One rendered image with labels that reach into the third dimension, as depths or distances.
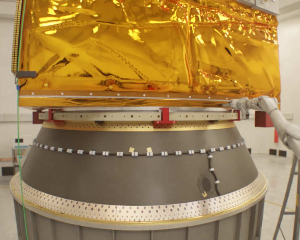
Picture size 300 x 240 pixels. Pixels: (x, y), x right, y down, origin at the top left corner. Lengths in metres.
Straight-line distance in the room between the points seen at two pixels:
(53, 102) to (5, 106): 5.52
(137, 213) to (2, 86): 5.96
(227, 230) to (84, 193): 0.85
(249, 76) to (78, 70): 1.20
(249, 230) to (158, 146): 0.89
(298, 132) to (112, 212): 0.98
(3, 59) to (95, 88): 5.73
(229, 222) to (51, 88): 1.26
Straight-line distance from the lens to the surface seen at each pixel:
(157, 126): 1.45
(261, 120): 2.18
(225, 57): 1.78
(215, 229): 1.50
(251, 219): 1.80
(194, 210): 1.36
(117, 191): 1.34
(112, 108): 1.47
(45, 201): 1.53
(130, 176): 1.35
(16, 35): 1.49
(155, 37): 1.51
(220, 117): 1.66
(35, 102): 1.35
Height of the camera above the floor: 1.71
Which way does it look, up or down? 2 degrees down
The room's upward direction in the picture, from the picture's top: straight up
